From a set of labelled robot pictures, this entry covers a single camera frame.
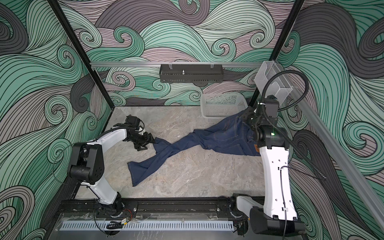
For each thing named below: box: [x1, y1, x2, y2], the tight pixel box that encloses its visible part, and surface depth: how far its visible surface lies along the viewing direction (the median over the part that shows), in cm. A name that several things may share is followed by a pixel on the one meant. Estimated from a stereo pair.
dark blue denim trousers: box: [127, 111, 261, 187], surface depth 87 cm
